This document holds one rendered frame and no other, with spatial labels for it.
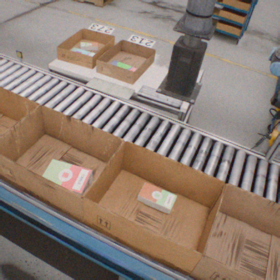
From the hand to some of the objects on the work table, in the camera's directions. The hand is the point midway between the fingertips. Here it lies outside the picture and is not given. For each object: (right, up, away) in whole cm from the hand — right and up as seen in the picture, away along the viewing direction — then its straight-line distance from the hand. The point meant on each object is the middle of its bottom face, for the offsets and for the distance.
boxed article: (-123, +50, +58) cm, 145 cm away
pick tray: (-94, +32, +46) cm, 109 cm away
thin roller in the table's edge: (-72, +4, +24) cm, 76 cm away
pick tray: (-124, +45, +53) cm, 142 cm away
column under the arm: (-58, +14, +34) cm, 68 cm away
